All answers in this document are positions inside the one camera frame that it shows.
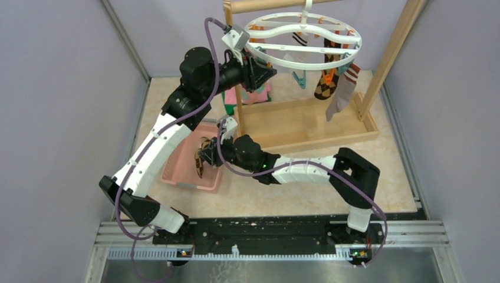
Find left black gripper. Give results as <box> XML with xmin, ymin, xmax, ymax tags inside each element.
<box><xmin>201</xmin><ymin>48</ymin><xmax>277</xmax><ymax>98</ymax></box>

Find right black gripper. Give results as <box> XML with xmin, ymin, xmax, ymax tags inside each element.
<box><xmin>198</xmin><ymin>132</ymin><xmax>255</xmax><ymax>173</ymax></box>

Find brown argyle sock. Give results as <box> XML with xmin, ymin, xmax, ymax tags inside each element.
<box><xmin>314</xmin><ymin>38</ymin><xmax>341</xmax><ymax>100</ymax></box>
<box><xmin>195</xmin><ymin>136</ymin><xmax>211</xmax><ymax>179</ymax></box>

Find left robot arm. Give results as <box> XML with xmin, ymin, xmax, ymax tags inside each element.
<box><xmin>98</xmin><ymin>47</ymin><xmax>277</xmax><ymax>244</ymax></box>

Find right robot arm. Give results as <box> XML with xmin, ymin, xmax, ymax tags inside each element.
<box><xmin>195</xmin><ymin>135</ymin><xmax>380</xmax><ymax>243</ymax></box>

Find wooden hanger rack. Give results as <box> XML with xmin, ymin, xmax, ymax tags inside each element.
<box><xmin>235</xmin><ymin>1</ymin><xmax>425</xmax><ymax>153</ymax></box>

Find white round clip hanger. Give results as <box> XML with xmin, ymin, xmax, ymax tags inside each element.
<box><xmin>245</xmin><ymin>1</ymin><xmax>362</xmax><ymax>71</ymax></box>

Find pink patterned sock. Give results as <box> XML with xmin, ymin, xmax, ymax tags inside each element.
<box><xmin>241</xmin><ymin>87</ymin><xmax>271</xmax><ymax>105</ymax></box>

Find pink folded cloth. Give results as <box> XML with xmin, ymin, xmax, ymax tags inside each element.
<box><xmin>222</xmin><ymin>83</ymin><xmax>272</xmax><ymax>105</ymax></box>

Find green folded cloth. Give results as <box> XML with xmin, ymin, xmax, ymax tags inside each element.
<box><xmin>221</xmin><ymin>89</ymin><xmax>237</xmax><ymax>116</ymax></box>

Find teal clip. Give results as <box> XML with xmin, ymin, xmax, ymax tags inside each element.
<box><xmin>291</xmin><ymin>70</ymin><xmax>307</xmax><ymax>90</ymax></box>

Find pink plastic basket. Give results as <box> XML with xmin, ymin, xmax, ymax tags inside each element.
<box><xmin>160</xmin><ymin>120</ymin><xmax>222</xmax><ymax>193</ymax></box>

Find white tall sock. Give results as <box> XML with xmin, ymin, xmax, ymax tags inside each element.
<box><xmin>283</xmin><ymin>32</ymin><xmax>313</xmax><ymax>75</ymax></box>

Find grey sock red stripes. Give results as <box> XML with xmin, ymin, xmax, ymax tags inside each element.
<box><xmin>325</xmin><ymin>63</ymin><xmax>360</xmax><ymax>121</ymax></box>

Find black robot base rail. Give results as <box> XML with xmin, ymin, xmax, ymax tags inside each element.
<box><xmin>153</xmin><ymin>215</ymin><xmax>383</xmax><ymax>256</ymax></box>

